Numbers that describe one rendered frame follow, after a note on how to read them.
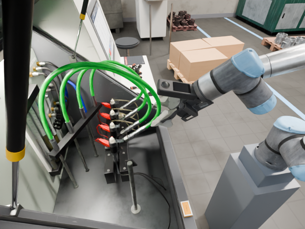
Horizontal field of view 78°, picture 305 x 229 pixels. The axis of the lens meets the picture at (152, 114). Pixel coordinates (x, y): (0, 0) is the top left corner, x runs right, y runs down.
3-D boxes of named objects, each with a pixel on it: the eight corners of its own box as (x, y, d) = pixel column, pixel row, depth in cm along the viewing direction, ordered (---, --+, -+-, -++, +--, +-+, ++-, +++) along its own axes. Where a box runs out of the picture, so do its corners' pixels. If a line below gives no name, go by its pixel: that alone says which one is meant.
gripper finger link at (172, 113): (164, 126, 59) (184, 108, 56) (160, 124, 59) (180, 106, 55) (161, 116, 63) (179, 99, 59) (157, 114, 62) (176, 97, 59)
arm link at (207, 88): (211, 84, 48) (208, 64, 53) (196, 93, 50) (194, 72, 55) (227, 99, 52) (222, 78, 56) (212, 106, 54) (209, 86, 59)
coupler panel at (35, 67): (58, 126, 85) (29, 62, 64) (51, 127, 84) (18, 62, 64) (64, 108, 94) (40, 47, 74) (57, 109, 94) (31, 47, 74)
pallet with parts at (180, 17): (185, 20, 603) (187, 6, 579) (198, 30, 522) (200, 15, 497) (164, 21, 594) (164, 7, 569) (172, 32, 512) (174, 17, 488)
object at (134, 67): (145, 81, 128) (145, 74, 124) (129, 82, 126) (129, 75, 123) (141, 66, 145) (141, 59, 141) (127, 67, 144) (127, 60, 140)
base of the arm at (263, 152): (274, 142, 97) (283, 129, 90) (296, 167, 86) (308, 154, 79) (248, 146, 95) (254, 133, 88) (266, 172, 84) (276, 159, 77)
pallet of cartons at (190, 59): (227, 59, 382) (233, 35, 352) (255, 81, 317) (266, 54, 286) (166, 66, 359) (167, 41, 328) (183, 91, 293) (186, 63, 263)
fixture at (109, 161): (131, 189, 85) (129, 170, 75) (109, 192, 84) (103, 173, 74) (127, 134, 111) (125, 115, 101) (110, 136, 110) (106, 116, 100)
